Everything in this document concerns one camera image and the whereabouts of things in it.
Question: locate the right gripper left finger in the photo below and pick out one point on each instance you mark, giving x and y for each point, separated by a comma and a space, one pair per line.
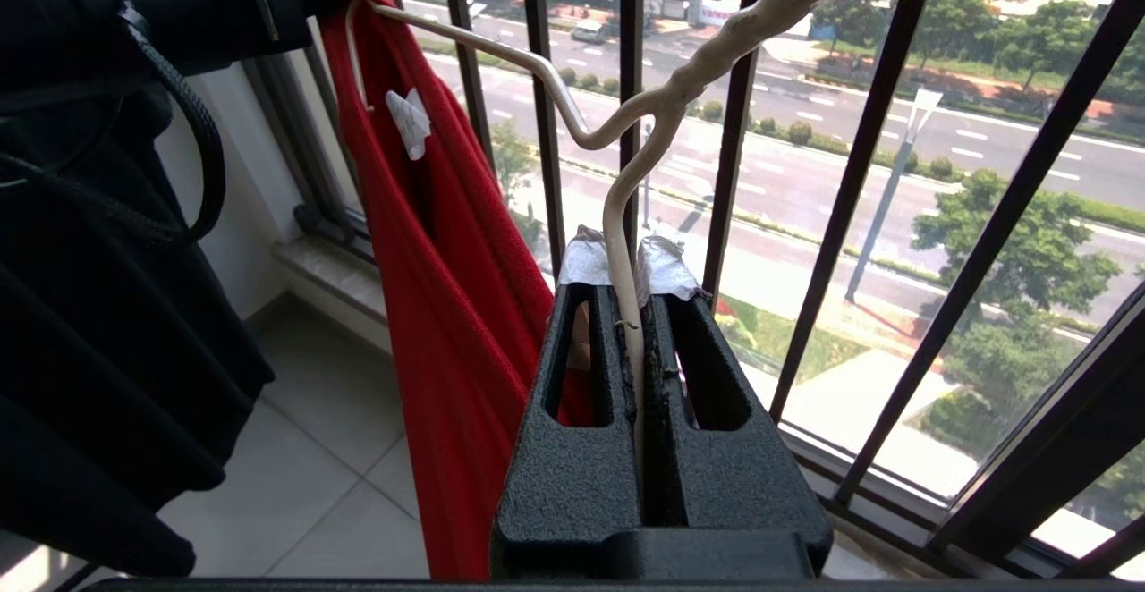
572, 476

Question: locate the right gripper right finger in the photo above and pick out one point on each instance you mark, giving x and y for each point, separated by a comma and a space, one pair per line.
716, 476

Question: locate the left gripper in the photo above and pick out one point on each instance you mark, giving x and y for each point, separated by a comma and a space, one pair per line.
134, 2

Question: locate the black metal window grille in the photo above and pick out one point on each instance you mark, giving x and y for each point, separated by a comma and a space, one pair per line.
1002, 216

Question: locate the black garment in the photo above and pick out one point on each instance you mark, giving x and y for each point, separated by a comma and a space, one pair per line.
98, 350

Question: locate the stone window sill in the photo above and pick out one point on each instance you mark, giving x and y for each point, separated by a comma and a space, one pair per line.
331, 274

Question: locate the red mesh garment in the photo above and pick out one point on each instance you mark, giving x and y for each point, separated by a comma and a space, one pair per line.
447, 288

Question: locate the grey street lamp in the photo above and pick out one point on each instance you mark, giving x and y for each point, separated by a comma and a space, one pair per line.
894, 172

